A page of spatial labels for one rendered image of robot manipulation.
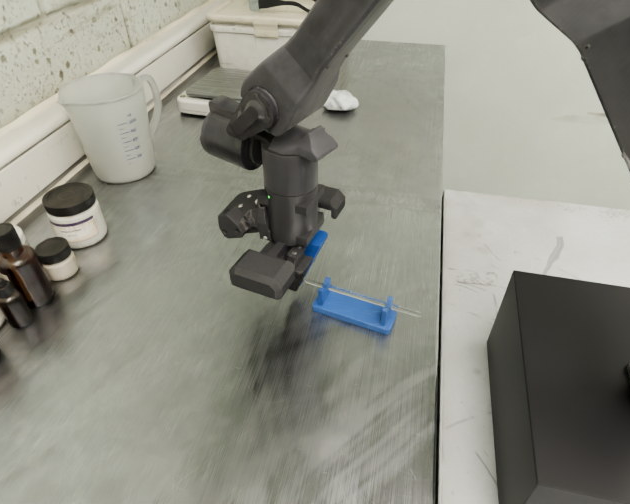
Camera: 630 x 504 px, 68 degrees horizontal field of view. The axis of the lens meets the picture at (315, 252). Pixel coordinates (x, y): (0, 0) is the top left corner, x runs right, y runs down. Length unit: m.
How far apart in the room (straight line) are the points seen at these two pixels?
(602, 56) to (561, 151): 1.44
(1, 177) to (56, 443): 0.42
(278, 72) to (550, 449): 0.36
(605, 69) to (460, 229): 0.47
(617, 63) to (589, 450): 0.27
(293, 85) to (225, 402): 0.32
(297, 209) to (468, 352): 0.26
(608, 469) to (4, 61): 0.89
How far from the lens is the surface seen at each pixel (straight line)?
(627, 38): 0.31
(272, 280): 0.47
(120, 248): 0.73
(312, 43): 0.39
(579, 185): 1.83
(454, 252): 0.70
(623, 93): 0.32
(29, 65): 0.94
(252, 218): 0.52
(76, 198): 0.73
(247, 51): 1.26
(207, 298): 0.62
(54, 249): 0.69
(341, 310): 0.58
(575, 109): 1.69
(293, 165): 0.46
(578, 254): 0.76
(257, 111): 0.42
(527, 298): 0.49
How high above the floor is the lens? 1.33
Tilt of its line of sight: 40 degrees down
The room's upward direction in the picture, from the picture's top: straight up
